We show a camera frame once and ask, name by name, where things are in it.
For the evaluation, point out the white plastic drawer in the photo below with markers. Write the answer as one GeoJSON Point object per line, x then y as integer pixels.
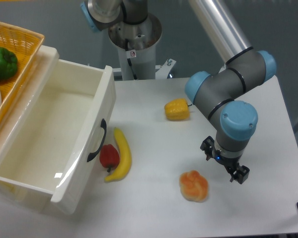
{"type": "Point", "coordinates": [52, 156]}

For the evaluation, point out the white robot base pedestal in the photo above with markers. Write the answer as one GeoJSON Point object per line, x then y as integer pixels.
{"type": "Point", "coordinates": [136, 47]}

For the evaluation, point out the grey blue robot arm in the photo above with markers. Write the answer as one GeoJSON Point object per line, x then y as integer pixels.
{"type": "Point", "coordinates": [215, 96]}

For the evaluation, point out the yellow banana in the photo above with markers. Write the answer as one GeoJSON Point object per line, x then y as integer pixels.
{"type": "Point", "coordinates": [125, 157]}

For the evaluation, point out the round knotted bread roll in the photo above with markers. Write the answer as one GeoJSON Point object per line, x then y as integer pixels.
{"type": "Point", "coordinates": [193, 186]}

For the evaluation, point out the red bell pepper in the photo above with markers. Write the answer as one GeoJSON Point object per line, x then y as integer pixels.
{"type": "Point", "coordinates": [109, 157]}

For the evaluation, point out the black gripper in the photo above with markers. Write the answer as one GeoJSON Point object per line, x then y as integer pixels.
{"type": "Point", "coordinates": [229, 159]}

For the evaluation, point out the green bell pepper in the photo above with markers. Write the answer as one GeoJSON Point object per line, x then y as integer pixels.
{"type": "Point", "coordinates": [8, 64]}

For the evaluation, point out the yellow bell pepper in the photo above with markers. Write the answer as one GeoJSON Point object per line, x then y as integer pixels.
{"type": "Point", "coordinates": [177, 109]}

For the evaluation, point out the yellow woven basket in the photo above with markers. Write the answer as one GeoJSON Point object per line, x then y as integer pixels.
{"type": "Point", "coordinates": [25, 45]}

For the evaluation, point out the white drawer cabinet frame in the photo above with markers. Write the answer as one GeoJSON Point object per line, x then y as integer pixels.
{"type": "Point", "coordinates": [44, 63]}

